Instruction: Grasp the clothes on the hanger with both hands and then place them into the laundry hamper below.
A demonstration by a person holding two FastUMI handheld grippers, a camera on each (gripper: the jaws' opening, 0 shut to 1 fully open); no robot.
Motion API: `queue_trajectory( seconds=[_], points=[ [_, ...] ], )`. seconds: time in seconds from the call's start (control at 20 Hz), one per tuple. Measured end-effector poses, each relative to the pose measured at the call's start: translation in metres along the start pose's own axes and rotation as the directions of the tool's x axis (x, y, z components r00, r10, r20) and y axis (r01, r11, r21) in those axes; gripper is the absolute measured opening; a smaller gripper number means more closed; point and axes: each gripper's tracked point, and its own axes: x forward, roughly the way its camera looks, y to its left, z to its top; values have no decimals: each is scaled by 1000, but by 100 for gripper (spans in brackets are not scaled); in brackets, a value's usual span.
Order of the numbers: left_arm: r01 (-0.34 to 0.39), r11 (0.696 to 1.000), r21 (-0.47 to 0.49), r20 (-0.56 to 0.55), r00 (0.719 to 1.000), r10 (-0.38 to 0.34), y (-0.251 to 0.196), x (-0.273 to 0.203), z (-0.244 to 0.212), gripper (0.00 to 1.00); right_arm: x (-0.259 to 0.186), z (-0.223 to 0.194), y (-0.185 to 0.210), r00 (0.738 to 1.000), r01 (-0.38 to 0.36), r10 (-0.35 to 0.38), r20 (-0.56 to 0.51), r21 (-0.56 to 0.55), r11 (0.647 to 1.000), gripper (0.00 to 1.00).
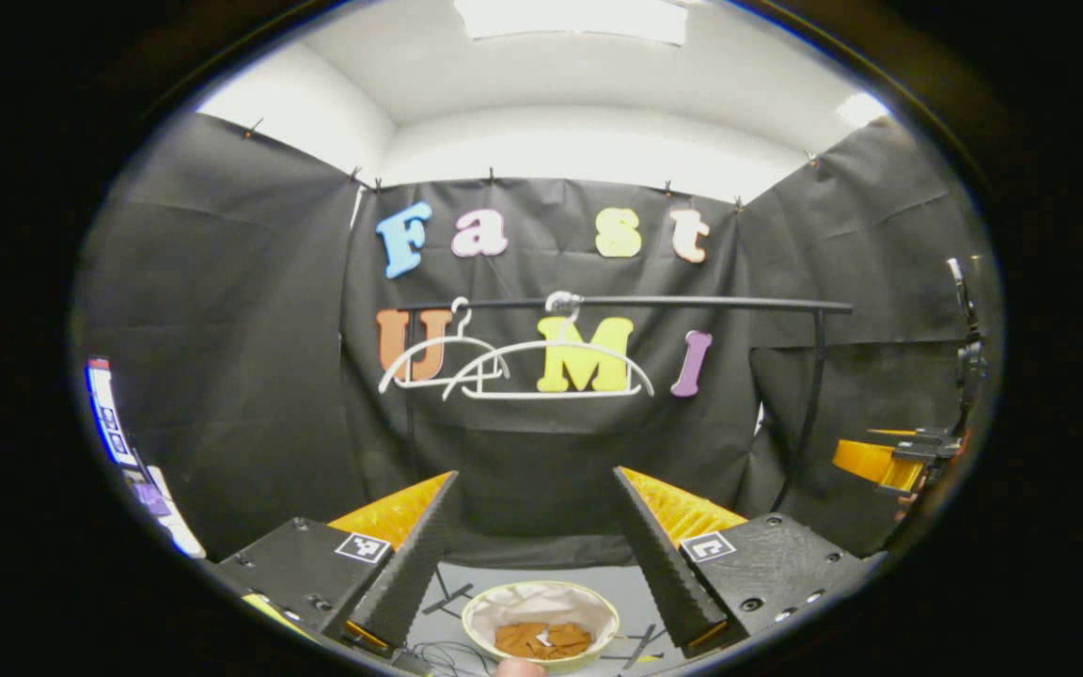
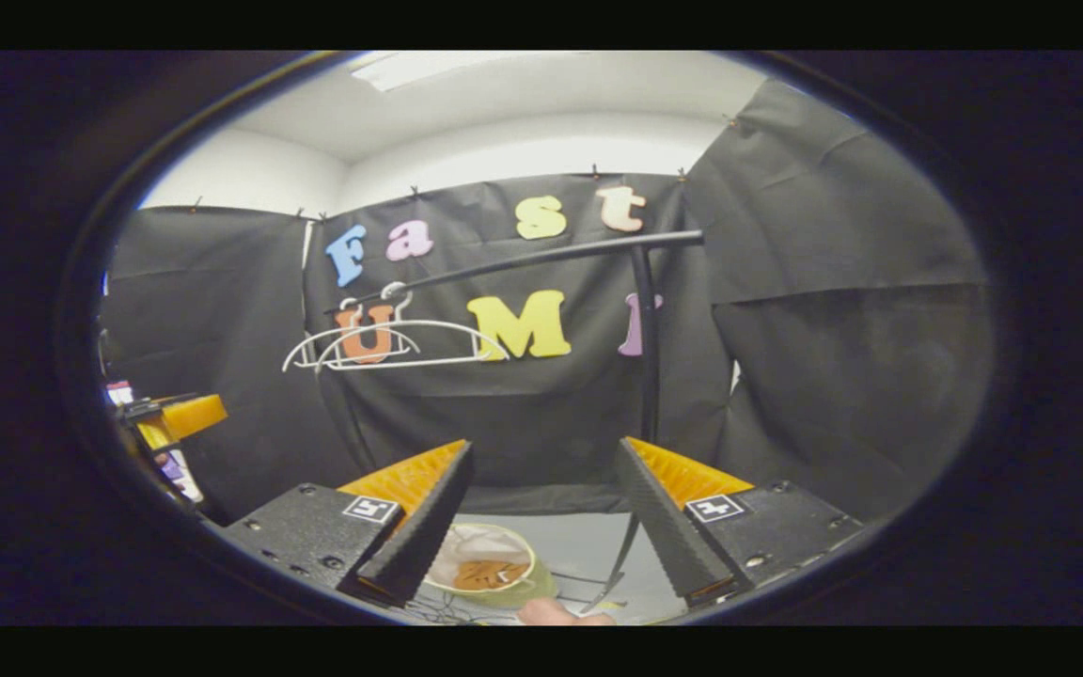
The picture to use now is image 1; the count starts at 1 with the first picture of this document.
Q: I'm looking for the white plastic clothes hanger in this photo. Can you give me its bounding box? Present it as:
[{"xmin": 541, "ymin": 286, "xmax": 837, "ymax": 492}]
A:
[
  {"xmin": 442, "ymin": 291, "xmax": 656, "ymax": 401},
  {"xmin": 378, "ymin": 297, "xmax": 512, "ymax": 395}
]

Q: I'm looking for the black clothes rack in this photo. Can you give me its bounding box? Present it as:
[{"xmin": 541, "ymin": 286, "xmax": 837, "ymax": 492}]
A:
[{"xmin": 396, "ymin": 293, "xmax": 855, "ymax": 514}]

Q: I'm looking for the white printed board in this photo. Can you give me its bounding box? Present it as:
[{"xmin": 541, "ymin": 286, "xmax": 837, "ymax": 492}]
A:
[{"xmin": 85, "ymin": 356, "xmax": 209, "ymax": 561}]

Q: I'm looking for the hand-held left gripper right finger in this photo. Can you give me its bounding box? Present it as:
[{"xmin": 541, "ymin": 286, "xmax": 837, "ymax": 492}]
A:
[{"xmin": 612, "ymin": 465, "xmax": 881, "ymax": 659}]

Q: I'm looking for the thin black cable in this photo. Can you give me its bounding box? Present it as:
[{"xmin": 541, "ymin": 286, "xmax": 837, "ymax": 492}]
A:
[{"xmin": 408, "ymin": 639, "xmax": 469, "ymax": 677}]

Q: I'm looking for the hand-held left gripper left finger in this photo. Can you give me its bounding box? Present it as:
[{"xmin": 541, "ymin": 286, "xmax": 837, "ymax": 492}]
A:
[{"xmin": 212, "ymin": 470, "xmax": 461, "ymax": 654}]

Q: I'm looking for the cream lined laundry hamper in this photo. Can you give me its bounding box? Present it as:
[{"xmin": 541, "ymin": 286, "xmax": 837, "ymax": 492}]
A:
[{"xmin": 462, "ymin": 580, "xmax": 621, "ymax": 674}]

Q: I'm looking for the black backdrop cloth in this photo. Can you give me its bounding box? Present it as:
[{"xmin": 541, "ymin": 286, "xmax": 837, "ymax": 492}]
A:
[{"xmin": 71, "ymin": 111, "xmax": 1005, "ymax": 567}]

